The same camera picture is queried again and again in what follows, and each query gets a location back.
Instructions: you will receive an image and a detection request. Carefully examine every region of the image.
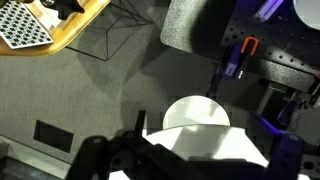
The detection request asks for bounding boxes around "black object on chair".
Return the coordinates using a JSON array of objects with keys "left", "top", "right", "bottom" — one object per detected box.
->
[{"left": 41, "top": 0, "right": 86, "bottom": 20}]

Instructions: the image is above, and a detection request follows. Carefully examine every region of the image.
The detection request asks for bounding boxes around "blue clamp with orange handle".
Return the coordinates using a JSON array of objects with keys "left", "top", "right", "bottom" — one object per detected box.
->
[{"left": 222, "top": 36, "right": 260, "bottom": 80}]

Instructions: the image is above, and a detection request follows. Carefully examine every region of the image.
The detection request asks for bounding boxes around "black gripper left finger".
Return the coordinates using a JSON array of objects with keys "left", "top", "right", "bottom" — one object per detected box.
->
[{"left": 65, "top": 134, "right": 112, "bottom": 180}]

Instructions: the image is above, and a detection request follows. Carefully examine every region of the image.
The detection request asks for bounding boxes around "grey textured board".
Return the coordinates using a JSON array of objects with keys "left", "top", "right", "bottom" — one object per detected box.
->
[{"left": 159, "top": 0, "right": 241, "bottom": 64}]

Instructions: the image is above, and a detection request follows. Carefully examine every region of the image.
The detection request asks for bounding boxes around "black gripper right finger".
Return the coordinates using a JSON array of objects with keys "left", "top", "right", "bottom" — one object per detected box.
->
[{"left": 265, "top": 129, "right": 305, "bottom": 180}]

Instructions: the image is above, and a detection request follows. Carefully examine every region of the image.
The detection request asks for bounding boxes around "checkered calibration board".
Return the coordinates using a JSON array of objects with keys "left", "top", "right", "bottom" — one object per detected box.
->
[{"left": 0, "top": 0, "right": 55, "bottom": 50}]

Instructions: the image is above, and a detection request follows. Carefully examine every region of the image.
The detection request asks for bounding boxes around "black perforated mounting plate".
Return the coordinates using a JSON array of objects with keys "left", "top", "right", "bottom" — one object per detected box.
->
[{"left": 220, "top": 0, "right": 320, "bottom": 94}]

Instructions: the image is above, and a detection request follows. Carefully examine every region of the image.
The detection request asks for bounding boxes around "light partition base strip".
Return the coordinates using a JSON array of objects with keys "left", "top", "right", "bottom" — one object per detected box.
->
[{"left": 0, "top": 134, "right": 72, "bottom": 180}]

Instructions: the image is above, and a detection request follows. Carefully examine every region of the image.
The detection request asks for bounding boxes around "black floor outlet plate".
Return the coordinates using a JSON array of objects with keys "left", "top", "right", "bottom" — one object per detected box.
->
[{"left": 33, "top": 119, "right": 75, "bottom": 154}]

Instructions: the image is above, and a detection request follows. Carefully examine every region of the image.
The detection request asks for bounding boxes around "black wire chair base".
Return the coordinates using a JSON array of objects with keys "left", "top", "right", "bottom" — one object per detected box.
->
[{"left": 65, "top": 2, "right": 155, "bottom": 62}]

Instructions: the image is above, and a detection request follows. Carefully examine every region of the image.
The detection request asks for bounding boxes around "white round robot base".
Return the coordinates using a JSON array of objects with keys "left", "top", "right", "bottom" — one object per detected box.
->
[{"left": 292, "top": 0, "right": 320, "bottom": 32}]

